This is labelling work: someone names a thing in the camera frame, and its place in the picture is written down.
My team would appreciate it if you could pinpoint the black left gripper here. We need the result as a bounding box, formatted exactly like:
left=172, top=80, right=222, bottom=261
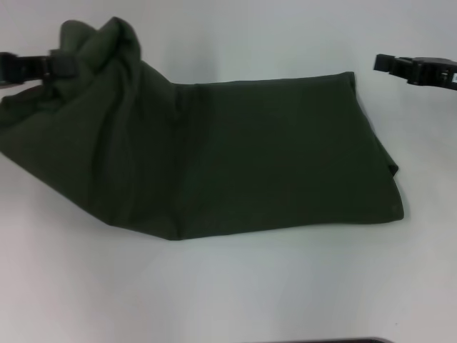
left=0, top=51, right=79, bottom=87

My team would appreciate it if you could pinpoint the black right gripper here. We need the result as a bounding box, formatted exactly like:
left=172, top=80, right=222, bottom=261
left=372, top=52, right=457, bottom=89

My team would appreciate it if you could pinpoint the dark green printed t-shirt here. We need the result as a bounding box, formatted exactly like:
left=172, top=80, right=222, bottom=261
left=0, top=15, right=406, bottom=242

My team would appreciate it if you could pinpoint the dark rounded robot base edge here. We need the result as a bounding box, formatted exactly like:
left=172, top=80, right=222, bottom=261
left=295, top=337, right=394, bottom=343

